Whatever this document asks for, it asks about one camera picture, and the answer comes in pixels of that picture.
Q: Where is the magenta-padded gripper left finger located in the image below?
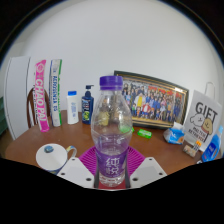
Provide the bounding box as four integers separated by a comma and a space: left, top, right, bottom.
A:
57, 146, 100, 190

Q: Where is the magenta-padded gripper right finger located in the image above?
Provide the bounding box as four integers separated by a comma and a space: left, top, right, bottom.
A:
125, 145, 169, 190

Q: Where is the clear purple-capped water bottle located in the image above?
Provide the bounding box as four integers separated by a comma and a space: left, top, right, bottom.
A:
90, 75, 134, 188

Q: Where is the white blue-printed mug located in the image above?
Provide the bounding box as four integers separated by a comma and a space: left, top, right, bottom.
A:
35, 143, 78, 175

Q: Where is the small green packet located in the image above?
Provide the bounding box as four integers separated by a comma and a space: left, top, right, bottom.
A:
137, 128, 153, 139

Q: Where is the blue tissue pack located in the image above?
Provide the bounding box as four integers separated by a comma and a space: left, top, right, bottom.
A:
162, 121, 185, 145

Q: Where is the small patterned snack packet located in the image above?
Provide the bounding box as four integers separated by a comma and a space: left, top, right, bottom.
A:
182, 143, 198, 158

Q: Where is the small white orange box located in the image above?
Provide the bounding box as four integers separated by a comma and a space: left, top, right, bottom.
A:
193, 139, 203, 152

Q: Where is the white blue-capped lotion bottle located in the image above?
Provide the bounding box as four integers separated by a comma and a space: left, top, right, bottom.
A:
66, 90, 80, 126

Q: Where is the dark blue pump bottle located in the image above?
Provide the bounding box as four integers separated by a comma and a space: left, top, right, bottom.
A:
81, 84, 95, 125

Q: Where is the blue detergent bottle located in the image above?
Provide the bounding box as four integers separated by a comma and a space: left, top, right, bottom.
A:
200, 125, 224, 163

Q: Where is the framed group photo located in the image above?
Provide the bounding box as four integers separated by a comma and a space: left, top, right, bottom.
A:
113, 70, 190, 130

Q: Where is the white paper gift bag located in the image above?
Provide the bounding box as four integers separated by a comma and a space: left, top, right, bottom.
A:
182, 81, 223, 153

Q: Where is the tall white green box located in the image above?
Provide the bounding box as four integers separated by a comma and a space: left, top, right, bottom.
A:
49, 59, 63, 128

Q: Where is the tall pink box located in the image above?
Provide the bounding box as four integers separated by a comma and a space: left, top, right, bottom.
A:
34, 59, 51, 133

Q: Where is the white door panel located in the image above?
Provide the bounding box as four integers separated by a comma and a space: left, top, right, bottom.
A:
3, 55, 32, 140

